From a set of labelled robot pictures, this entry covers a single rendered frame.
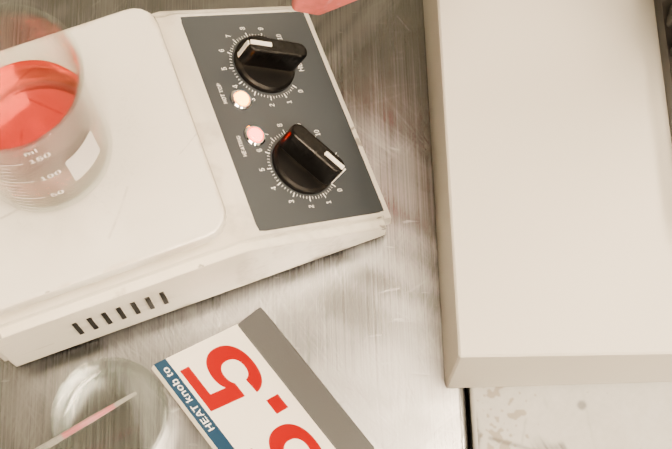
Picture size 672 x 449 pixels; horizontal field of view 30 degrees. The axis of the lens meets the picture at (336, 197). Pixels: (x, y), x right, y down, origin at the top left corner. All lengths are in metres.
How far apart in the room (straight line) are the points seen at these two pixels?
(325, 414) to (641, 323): 0.16
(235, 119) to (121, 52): 0.06
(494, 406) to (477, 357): 0.07
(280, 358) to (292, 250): 0.06
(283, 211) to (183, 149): 0.06
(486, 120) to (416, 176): 0.08
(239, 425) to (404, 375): 0.09
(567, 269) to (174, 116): 0.19
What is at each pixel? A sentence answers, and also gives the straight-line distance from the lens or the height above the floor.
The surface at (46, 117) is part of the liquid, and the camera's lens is 0.54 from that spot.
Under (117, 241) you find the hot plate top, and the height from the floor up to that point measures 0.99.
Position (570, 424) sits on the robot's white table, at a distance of 0.63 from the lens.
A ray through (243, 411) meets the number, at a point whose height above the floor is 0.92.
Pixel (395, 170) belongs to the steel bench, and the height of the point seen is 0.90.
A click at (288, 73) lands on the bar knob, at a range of 0.62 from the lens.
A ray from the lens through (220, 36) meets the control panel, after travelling 0.62.
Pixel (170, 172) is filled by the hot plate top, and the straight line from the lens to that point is 0.56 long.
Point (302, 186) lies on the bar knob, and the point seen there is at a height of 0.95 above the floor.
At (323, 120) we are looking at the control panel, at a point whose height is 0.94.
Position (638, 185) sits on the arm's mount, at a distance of 0.59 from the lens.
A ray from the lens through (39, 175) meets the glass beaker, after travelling 0.52.
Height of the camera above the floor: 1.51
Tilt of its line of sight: 71 degrees down
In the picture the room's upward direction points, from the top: 1 degrees counter-clockwise
